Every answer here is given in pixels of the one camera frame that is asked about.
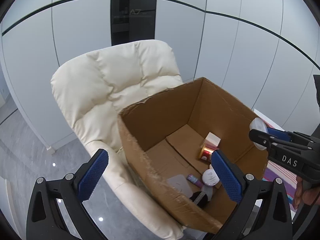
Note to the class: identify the person's right hand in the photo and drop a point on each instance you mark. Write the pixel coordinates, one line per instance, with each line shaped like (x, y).
(298, 195)

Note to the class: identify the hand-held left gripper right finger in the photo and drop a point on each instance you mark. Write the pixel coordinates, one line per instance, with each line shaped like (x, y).
(226, 176)

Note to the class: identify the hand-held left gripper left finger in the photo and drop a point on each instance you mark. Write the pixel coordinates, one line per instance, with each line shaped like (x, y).
(92, 175)

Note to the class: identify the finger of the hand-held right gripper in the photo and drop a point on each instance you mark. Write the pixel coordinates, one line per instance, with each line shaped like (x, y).
(277, 133)
(260, 137)

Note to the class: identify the beige square carton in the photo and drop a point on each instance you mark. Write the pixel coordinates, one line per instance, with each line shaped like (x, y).
(211, 141)

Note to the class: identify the blue tube with purple cap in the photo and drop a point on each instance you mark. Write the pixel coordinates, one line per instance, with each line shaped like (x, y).
(193, 180)

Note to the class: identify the black glossy wall panel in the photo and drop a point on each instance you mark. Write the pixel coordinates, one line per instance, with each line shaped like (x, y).
(132, 17)

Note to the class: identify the cream padded chair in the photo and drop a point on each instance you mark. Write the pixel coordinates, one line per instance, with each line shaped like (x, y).
(105, 80)

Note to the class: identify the white round compact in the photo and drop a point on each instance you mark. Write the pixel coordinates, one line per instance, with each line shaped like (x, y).
(210, 177)

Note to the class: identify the striped colourful cloth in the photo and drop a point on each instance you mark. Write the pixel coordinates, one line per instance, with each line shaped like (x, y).
(275, 177)

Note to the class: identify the red tin can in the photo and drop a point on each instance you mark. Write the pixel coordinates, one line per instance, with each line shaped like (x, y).
(205, 153)

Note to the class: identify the clear square plastic container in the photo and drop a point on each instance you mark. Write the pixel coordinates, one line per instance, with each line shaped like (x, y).
(178, 185)

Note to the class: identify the black round puff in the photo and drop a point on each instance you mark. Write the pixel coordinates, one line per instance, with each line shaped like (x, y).
(197, 198)

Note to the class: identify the brown cardboard box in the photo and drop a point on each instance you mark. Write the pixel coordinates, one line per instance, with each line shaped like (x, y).
(150, 135)

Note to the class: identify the small clear blue case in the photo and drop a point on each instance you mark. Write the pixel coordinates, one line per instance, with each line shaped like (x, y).
(207, 192)

